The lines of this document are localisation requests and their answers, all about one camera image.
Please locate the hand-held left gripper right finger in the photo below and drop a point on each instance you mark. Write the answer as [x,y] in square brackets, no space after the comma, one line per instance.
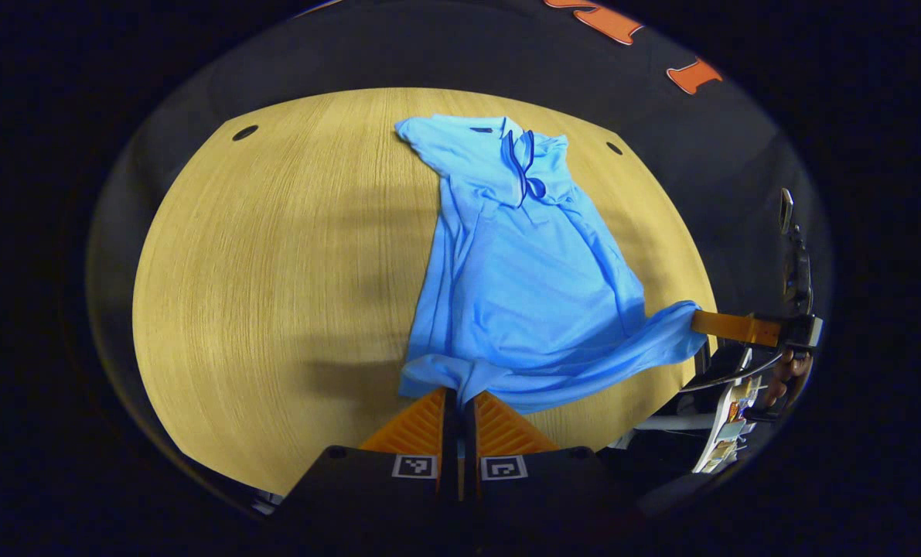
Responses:
[522,480]

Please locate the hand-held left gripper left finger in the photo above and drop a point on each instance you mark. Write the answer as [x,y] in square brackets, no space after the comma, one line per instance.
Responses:
[398,480]

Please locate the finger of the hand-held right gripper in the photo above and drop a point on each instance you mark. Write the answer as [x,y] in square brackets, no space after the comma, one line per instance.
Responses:
[738,327]

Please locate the light blue T-shirt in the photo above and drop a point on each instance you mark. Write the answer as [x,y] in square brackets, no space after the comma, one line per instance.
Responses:
[522,294]

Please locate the white clutter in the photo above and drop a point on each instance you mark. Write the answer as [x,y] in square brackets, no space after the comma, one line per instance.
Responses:
[727,441]

